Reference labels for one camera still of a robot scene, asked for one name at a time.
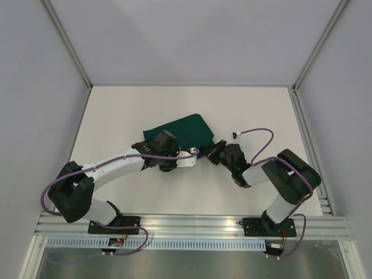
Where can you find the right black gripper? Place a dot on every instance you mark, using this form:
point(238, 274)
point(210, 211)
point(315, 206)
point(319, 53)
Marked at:
point(215, 151)

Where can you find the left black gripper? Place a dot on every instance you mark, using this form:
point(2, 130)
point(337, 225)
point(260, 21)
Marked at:
point(172, 166)

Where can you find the green surgical drape cloth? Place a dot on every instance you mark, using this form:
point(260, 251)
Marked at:
point(190, 131)

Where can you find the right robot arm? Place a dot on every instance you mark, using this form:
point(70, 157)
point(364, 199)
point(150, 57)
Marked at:
point(293, 178)

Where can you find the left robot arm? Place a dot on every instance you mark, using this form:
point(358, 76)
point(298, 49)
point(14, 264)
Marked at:
point(72, 192)

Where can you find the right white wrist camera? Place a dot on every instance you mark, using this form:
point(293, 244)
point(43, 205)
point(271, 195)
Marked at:
point(235, 138)

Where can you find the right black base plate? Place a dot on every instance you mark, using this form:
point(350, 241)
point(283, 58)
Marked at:
point(255, 228)

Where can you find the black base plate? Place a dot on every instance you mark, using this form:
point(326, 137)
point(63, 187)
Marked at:
point(119, 221)
point(255, 228)

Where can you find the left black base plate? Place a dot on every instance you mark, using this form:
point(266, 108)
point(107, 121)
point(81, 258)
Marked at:
point(119, 221)

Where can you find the aluminium front rail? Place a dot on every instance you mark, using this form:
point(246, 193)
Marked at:
point(197, 226)

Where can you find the slotted cable duct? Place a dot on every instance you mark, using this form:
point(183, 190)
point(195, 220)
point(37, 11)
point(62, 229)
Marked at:
point(158, 244)

